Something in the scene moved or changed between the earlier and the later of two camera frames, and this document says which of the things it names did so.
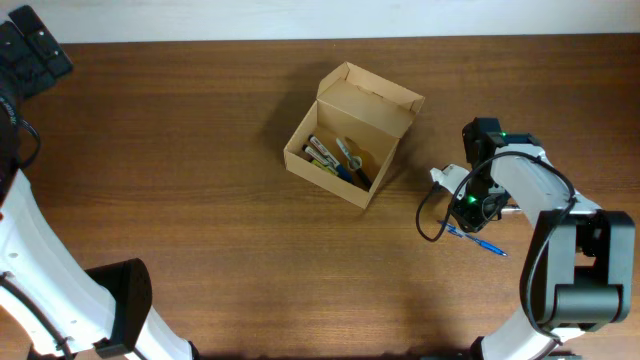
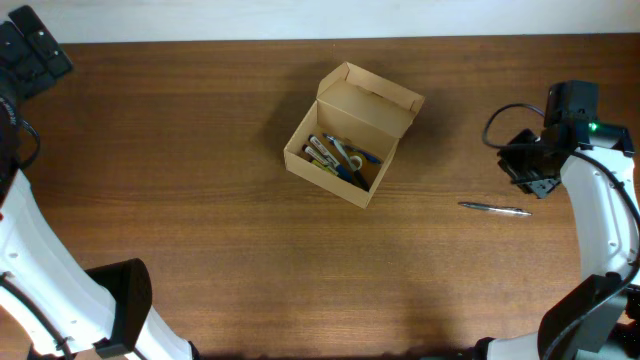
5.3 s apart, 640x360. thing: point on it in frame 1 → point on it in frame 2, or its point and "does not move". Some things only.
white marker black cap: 316,155 does not move
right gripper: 475,220 → 507,162
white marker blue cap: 342,171 does not move
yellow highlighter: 325,167 does not move
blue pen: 456,231 → 362,153
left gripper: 37,73 does not move
